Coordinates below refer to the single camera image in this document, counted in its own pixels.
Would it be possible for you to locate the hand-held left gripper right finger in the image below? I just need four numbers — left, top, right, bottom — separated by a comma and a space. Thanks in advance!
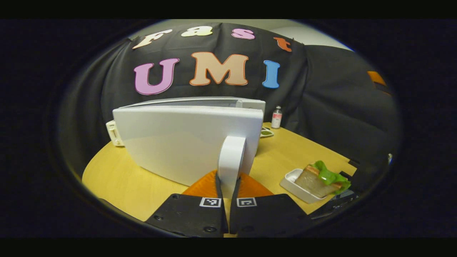
230, 172, 313, 238

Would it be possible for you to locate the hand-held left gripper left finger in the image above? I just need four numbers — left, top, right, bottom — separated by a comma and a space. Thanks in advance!
145, 170, 229, 238

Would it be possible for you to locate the sandwich with green lettuce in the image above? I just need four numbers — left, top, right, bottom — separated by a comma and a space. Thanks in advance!
295, 160, 352, 198

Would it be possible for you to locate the white microwave oven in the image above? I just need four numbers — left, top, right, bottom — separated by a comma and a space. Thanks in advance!
112, 96, 266, 199

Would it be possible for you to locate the white rectangular tray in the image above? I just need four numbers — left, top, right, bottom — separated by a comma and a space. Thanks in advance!
280, 168, 343, 205

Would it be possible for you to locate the small bottle with pink label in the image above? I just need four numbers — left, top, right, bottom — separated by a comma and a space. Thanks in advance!
271, 106, 283, 129

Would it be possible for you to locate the orange and black object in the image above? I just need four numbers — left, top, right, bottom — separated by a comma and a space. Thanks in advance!
367, 70, 392, 96

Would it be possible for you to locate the small white device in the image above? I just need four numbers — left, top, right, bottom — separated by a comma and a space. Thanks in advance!
106, 120, 125, 147

